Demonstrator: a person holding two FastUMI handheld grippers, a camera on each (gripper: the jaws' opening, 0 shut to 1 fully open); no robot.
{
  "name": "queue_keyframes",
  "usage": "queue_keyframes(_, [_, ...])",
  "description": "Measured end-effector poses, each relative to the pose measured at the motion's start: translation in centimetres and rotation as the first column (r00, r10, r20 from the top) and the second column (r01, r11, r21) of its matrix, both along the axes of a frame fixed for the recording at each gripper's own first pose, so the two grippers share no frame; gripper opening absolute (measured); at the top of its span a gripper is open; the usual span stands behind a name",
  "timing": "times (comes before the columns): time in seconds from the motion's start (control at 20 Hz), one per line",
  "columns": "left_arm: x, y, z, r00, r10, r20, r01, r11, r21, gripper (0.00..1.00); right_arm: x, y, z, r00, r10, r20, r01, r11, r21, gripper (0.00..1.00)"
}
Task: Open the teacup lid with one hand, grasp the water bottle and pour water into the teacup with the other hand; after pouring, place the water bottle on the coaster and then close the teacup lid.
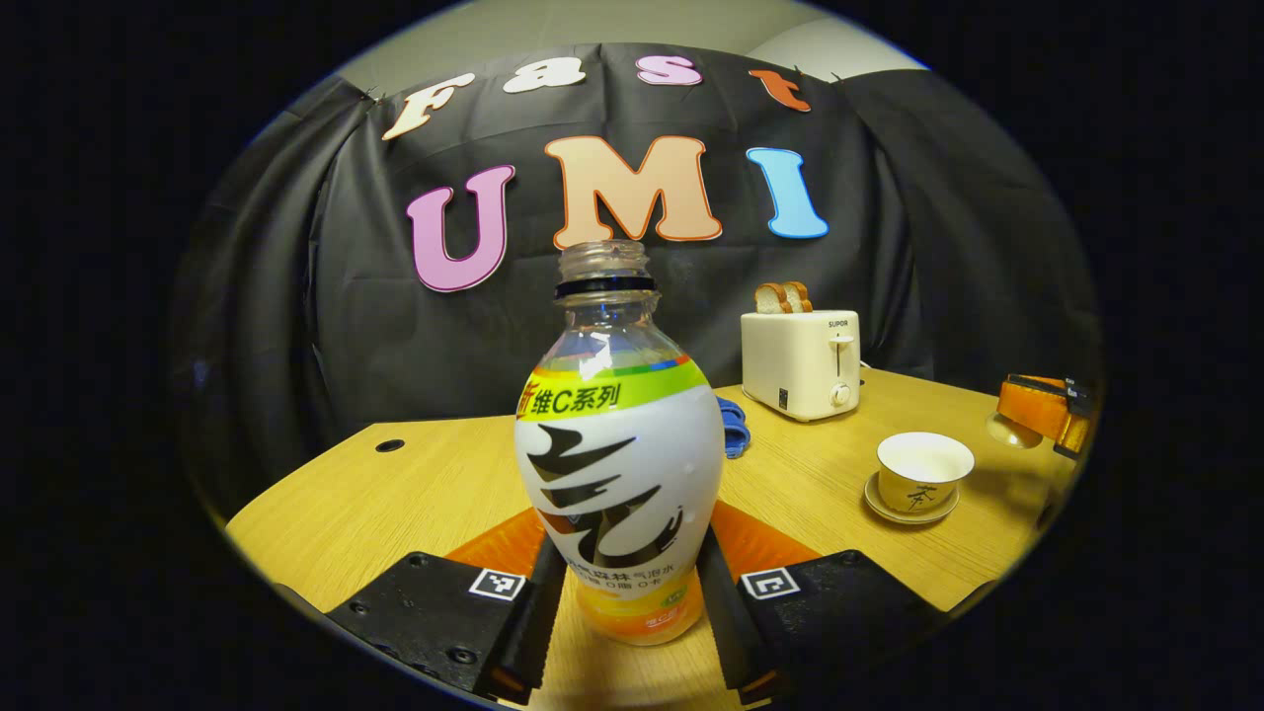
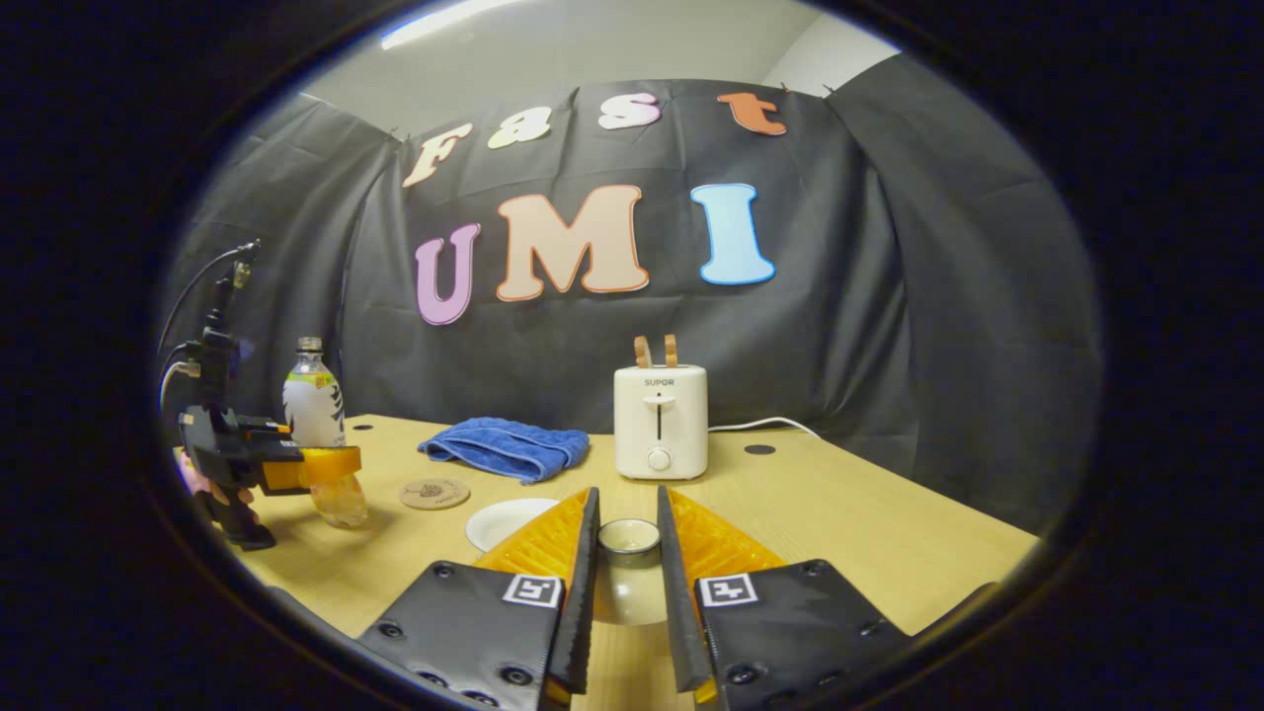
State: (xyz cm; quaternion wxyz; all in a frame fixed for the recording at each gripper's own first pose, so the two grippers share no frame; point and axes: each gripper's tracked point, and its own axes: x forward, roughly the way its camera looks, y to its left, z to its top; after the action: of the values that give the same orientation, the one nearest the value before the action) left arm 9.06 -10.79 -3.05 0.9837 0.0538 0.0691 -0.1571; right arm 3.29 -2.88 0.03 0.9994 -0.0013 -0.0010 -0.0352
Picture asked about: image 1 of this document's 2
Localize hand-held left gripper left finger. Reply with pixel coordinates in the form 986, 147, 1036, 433
324, 506, 569, 704

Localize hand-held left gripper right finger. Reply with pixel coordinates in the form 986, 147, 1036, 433
696, 499, 949, 704

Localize cream ceramic teacup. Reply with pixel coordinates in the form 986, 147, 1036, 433
877, 432, 976, 515

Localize white label water bottle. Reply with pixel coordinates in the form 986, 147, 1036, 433
513, 240, 727, 648

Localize cream ceramic saucer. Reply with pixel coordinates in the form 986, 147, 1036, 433
864, 472, 961, 525

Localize blue cloth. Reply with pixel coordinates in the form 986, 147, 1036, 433
713, 396, 751, 460

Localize cream toaster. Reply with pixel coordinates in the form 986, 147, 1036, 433
741, 309, 862, 424

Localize black backdrop cloth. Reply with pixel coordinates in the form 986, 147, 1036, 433
170, 42, 1102, 514

